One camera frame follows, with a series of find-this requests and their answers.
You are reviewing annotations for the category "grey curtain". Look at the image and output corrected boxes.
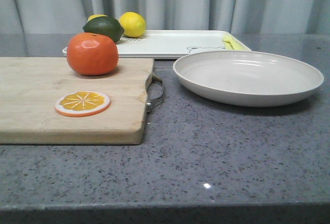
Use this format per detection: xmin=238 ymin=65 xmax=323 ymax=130
xmin=1 ymin=0 xmax=329 ymax=35

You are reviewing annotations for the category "orange mandarin fruit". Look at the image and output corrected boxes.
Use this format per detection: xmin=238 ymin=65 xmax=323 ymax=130
xmin=67 ymin=32 xmax=119 ymax=76

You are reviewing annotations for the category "yellow plastic fork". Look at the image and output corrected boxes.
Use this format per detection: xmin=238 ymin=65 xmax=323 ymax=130
xmin=222 ymin=33 xmax=251 ymax=51

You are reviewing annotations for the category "white rectangular tray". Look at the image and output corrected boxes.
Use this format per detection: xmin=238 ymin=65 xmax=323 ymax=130
xmin=62 ymin=29 xmax=252 ymax=60

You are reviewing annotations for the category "orange slice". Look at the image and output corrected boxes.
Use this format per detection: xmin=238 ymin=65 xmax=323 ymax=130
xmin=54 ymin=91 xmax=111 ymax=117

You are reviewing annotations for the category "metal cutting board handle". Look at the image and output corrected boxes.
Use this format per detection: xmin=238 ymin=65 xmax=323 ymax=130
xmin=145 ymin=74 xmax=165 ymax=113

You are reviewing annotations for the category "beige round plate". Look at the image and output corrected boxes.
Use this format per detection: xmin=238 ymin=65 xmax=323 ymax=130
xmin=173 ymin=50 xmax=324 ymax=107

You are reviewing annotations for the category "green lime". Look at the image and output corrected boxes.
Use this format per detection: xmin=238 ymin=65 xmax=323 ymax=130
xmin=82 ymin=16 xmax=124 ymax=42

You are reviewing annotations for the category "wooden cutting board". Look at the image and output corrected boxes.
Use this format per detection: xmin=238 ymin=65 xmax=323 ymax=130
xmin=1 ymin=57 xmax=154 ymax=145

